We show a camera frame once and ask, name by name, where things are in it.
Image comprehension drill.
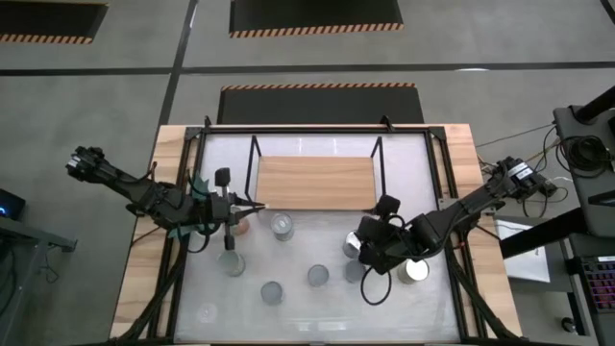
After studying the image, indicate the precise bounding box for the grey equipment cart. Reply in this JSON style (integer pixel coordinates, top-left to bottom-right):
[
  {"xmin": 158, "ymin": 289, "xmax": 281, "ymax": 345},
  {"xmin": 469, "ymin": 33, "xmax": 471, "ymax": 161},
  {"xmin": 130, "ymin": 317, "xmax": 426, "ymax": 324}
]
[{"xmin": 552, "ymin": 103, "xmax": 615, "ymax": 239}]

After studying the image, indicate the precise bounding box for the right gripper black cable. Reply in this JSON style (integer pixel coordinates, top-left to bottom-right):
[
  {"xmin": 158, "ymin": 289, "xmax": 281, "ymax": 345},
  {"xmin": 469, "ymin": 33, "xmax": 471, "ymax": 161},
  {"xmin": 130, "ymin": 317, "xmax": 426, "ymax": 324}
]
[{"xmin": 359, "ymin": 263, "xmax": 393, "ymax": 307}]

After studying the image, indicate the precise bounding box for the wooden shelf board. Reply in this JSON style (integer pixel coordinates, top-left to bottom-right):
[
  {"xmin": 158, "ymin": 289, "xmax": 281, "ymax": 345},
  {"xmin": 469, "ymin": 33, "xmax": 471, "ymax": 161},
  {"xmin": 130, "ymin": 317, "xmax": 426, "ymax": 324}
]
[{"xmin": 243, "ymin": 134, "xmax": 388, "ymax": 212}]

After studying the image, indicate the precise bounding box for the black mounting pole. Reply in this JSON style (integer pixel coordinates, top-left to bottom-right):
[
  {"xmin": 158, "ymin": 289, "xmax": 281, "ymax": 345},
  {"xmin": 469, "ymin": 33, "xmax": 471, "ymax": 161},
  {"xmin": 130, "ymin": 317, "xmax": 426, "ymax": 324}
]
[{"xmin": 574, "ymin": 85, "xmax": 615, "ymax": 124}]

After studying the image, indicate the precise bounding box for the grey top tin can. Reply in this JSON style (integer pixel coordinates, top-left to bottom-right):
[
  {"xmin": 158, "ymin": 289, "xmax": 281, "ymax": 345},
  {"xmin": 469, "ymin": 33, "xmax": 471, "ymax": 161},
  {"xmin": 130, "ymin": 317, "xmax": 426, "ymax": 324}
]
[
  {"xmin": 259, "ymin": 280, "xmax": 285, "ymax": 307},
  {"xmin": 307, "ymin": 263, "xmax": 331, "ymax": 288},
  {"xmin": 341, "ymin": 230, "xmax": 362, "ymax": 260},
  {"xmin": 216, "ymin": 249, "xmax": 247, "ymax": 278}
]

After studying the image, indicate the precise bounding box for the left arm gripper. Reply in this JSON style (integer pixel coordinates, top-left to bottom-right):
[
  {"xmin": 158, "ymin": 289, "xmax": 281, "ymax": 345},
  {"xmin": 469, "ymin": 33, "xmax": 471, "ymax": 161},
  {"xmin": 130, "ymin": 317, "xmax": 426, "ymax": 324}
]
[{"xmin": 191, "ymin": 166, "xmax": 267, "ymax": 252}]

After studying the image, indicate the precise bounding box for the black aluminium table frame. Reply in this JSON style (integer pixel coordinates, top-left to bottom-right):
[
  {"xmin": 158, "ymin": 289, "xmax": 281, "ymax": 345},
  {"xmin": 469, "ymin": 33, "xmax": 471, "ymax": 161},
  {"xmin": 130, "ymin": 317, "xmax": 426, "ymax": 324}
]
[{"xmin": 110, "ymin": 114, "xmax": 525, "ymax": 346}]

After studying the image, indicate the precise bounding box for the teal label tin can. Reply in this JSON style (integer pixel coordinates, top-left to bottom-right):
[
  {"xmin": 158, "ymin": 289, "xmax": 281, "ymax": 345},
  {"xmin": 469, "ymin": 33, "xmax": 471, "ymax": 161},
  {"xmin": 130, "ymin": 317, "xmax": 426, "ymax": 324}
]
[{"xmin": 269, "ymin": 211, "xmax": 295, "ymax": 242}]

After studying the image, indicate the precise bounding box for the backlit black keyboard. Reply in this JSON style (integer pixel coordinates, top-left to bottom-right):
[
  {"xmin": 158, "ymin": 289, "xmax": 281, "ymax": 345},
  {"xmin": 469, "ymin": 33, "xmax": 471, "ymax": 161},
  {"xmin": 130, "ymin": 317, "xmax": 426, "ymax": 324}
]
[{"xmin": 578, "ymin": 254, "xmax": 615, "ymax": 316}]

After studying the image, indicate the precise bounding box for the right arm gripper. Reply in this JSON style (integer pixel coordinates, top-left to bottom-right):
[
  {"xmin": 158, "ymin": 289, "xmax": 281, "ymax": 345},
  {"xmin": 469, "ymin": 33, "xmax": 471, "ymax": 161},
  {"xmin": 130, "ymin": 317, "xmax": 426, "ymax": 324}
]
[{"xmin": 356, "ymin": 194, "xmax": 419, "ymax": 276}]

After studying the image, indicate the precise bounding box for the grey metal side stand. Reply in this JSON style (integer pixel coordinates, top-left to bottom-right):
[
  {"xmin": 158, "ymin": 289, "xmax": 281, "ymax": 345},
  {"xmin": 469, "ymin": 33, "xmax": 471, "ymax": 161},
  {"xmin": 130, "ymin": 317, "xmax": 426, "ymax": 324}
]
[{"xmin": 0, "ymin": 215, "xmax": 78, "ymax": 346}]

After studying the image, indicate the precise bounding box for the black stand bar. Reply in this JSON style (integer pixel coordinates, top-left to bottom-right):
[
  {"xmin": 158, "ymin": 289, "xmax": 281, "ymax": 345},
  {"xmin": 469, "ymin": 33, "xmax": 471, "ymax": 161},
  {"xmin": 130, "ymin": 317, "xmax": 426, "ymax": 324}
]
[{"xmin": 498, "ymin": 206, "xmax": 600, "ymax": 260}]

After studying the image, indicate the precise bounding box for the coiled black cable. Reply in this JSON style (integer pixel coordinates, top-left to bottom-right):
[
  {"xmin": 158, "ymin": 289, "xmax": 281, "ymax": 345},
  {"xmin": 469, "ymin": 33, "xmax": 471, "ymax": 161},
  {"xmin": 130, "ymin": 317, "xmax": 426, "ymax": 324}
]
[{"xmin": 555, "ymin": 125, "xmax": 615, "ymax": 180}]

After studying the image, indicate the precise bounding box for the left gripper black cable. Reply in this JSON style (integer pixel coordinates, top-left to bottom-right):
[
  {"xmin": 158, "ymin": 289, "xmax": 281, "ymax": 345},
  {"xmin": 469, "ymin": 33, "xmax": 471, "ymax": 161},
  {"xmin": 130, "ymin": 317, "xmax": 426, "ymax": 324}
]
[{"xmin": 184, "ymin": 225, "xmax": 212, "ymax": 255}]

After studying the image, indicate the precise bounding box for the teal plant in white pot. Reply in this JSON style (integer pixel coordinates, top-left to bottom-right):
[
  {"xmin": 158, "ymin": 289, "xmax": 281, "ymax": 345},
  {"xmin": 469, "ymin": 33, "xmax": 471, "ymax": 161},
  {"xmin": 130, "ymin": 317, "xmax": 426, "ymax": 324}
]
[{"xmin": 166, "ymin": 170, "xmax": 217, "ymax": 241}]

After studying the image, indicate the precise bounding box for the wide shiny tin can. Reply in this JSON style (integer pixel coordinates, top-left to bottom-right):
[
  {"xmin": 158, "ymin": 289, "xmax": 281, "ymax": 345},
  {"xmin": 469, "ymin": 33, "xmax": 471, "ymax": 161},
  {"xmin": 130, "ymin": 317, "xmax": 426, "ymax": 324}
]
[{"xmin": 396, "ymin": 258, "xmax": 431, "ymax": 285}]

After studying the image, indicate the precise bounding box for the green label tin can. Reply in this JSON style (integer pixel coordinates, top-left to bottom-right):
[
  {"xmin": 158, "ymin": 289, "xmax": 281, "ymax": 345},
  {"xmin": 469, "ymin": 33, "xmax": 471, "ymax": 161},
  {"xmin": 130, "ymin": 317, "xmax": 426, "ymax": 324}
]
[{"xmin": 343, "ymin": 259, "xmax": 367, "ymax": 284}]

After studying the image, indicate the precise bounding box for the black power adapter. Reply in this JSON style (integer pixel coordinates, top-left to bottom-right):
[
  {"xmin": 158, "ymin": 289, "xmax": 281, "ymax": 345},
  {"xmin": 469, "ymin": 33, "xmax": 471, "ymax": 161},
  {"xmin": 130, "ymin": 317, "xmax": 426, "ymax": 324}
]
[{"xmin": 537, "ymin": 175, "xmax": 559, "ymax": 197}]

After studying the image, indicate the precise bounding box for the black device with blue light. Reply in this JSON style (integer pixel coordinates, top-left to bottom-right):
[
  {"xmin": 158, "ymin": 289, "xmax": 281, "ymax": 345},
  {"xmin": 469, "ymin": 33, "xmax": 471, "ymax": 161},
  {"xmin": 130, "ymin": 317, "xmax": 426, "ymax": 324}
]
[{"xmin": 0, "ymin": 187, "xmax": 27, "ymax": 222}]

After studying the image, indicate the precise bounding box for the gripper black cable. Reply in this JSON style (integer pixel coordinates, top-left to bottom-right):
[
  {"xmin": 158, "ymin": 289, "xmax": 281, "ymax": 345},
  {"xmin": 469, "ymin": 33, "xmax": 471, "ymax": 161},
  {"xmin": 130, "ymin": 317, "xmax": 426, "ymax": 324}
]
[
  {"xmin": 359, "ymin": 263, "xmax": 393, "ymax": 307},
  {"xmin": 184, "ymin": 225, "xmax": 212, "ymax": 255}
]

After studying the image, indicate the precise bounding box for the white paper sheet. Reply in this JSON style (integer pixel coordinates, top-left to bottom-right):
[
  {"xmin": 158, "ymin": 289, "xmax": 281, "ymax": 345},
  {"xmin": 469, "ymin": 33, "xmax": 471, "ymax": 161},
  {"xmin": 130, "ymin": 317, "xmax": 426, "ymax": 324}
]
[{"xmin": 493, "ymin": 218, "xmax": 552, "ymax": 284}]

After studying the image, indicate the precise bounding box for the clear plastic cup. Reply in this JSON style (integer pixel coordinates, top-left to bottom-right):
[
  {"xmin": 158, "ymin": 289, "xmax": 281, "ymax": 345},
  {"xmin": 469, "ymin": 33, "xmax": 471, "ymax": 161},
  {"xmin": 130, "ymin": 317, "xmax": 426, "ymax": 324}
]
[{"xmin": 196, "ymin": 302, "xmax": 220, "ymax": 324}]

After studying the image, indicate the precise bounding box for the black hazard-striped floor mat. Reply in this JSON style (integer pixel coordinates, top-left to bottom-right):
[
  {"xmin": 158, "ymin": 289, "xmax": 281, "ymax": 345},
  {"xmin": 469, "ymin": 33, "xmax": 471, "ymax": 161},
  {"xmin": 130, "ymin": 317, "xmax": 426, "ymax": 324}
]
[
  {"xmin": 216, "ymin": 82, "xmax": 426, "ymax": 125},
  {"xmin": 228, "ymin": 0, "xmax": 405, "ymax": 39},
  {"xmin": 0, "ymin": 0, "xmax": 110, "ymax": 45}
]

